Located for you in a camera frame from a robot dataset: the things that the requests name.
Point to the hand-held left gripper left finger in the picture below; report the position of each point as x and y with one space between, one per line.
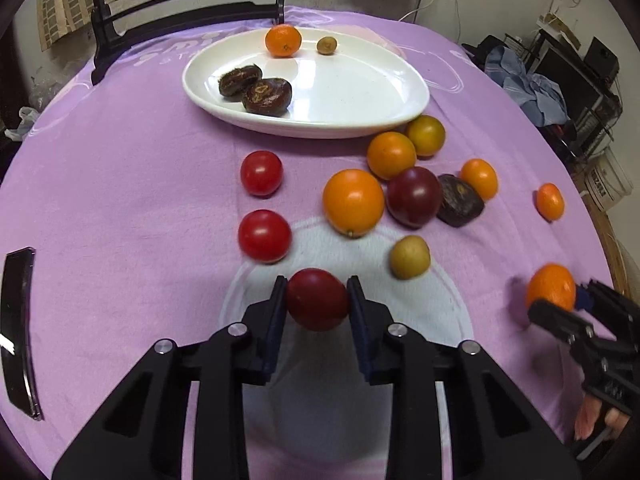
276 322

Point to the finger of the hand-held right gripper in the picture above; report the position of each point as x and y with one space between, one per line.
602 302
555 317

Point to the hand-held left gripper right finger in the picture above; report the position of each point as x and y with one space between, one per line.
358 322

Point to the dark red cherry tomato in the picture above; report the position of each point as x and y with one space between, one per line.
317 300

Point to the small yellow-green fruit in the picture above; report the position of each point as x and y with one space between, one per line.
410 257

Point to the small orange mandarin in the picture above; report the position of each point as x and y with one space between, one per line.
480 179
550 202

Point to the large orange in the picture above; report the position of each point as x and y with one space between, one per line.
353 202

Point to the dark purple tomato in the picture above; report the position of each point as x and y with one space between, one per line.
414 197

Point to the dark brown chestnut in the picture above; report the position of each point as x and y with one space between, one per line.
459 201

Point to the white oval plate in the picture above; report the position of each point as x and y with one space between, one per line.
350 85

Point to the person's right hand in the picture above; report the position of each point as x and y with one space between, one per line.
587 417

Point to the white plastic bucket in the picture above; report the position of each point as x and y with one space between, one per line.
607 180

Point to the purple printed blanket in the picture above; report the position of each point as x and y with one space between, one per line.
140 200

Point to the yellow-green round fruit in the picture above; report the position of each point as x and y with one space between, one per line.
426 135

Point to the black metal rack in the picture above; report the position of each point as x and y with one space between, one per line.
580 80

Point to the blue cloth pile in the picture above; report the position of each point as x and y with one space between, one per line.
537 87

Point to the glossy black phone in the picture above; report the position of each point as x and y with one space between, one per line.
20 332

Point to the dark garment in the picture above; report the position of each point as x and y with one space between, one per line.
487 47

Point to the tiny olive-green fruit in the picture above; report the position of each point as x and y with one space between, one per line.
326 45

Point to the white plastic bag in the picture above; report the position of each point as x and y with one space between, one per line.
25 121

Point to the round painted screen black stand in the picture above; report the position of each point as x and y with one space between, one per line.
107 25

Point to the beige checked curtain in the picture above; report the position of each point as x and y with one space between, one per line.
62 5

